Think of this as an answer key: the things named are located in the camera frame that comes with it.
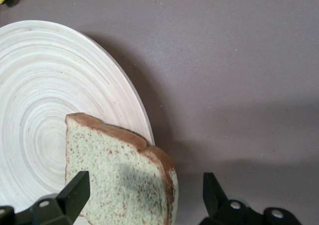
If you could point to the slice of brown bread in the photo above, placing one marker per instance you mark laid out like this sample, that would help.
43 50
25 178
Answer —
112 165

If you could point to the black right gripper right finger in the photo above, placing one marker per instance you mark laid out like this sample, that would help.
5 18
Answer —
219 210

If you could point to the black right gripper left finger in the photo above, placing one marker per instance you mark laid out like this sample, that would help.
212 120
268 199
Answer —
72 200

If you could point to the round pale wooden plate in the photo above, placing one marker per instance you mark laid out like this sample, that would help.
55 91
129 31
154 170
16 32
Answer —
49 85

